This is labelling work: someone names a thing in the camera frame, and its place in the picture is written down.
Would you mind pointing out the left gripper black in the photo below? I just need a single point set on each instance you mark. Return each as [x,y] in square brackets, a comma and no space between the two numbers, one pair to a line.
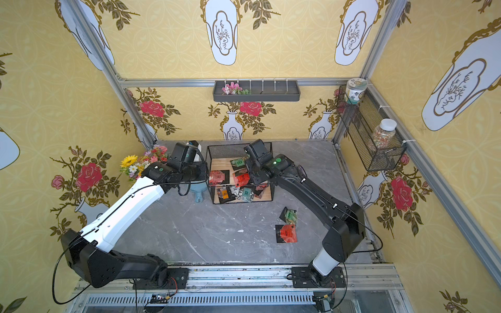
[199,172]

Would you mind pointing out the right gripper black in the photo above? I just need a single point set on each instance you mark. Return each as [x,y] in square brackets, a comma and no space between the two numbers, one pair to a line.
[252,172]

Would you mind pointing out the red black tea bag front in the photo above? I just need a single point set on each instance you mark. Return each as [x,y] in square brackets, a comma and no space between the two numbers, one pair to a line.
[219,177]

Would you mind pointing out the small green tea bag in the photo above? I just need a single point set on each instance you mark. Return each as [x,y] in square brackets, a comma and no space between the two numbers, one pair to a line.
[289,216]

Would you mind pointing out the da hong pao tea bag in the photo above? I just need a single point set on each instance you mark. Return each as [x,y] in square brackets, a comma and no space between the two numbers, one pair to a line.
[286,233]

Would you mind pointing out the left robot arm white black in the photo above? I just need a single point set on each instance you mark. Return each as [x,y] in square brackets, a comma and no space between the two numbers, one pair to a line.
[90,252]

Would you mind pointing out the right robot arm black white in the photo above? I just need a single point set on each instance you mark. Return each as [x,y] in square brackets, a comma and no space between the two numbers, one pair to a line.
[345,223]

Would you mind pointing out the green grape oolong tea bag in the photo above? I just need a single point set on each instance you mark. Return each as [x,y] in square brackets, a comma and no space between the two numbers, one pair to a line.
[238,164]

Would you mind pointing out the lower shelf tea bags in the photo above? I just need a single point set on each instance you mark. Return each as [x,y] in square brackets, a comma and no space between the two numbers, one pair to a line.
[247,193]

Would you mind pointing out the colourful artificial flower bouquet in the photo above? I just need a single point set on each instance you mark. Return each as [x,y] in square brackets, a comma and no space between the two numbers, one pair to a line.
[133,166]

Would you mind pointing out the small pink flowers in tray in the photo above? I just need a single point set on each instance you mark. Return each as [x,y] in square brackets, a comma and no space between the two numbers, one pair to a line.
[234,89]

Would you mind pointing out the white lidded printed jar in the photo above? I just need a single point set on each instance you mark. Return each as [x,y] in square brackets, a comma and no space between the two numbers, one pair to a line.
[355,90]

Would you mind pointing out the clear jar white lid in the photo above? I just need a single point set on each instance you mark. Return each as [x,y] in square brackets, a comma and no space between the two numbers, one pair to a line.
[382,135]

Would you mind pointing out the black wire mesh shelf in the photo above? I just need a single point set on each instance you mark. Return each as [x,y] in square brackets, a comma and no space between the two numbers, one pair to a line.
[230,181]

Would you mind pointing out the black wire wall basket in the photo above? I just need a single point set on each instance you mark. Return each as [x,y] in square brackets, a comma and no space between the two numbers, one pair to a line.
[361,121]

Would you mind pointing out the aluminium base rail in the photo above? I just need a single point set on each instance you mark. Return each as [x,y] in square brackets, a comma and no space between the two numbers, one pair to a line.
[350,288]

